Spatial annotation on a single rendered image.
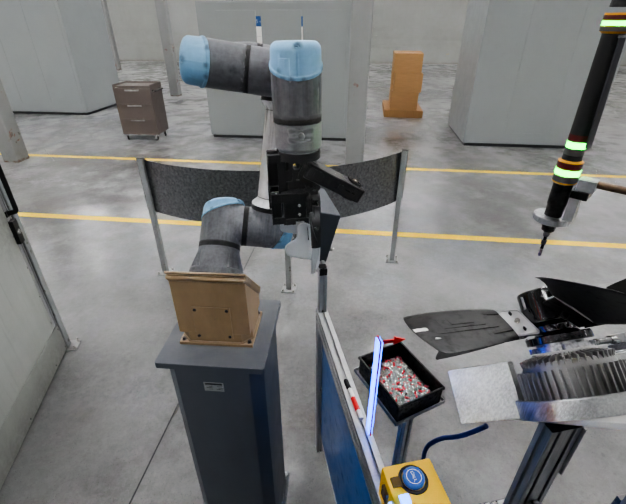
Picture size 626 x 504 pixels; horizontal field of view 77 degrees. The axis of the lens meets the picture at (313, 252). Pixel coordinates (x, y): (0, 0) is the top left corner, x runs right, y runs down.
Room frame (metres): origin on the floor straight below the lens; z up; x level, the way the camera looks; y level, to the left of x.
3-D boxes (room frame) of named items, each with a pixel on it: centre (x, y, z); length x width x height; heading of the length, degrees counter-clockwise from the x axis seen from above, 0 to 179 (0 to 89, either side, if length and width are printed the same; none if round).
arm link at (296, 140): (0.63, 0.02, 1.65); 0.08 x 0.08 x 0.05
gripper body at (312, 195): (0.63, 0.03, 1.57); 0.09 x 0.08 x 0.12; 100
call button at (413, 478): (0.42, -0.19, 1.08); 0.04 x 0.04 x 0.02
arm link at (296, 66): (0.64, 0.02, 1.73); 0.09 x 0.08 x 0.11; 5
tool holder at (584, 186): (0.73, -0.50, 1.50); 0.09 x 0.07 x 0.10; 46
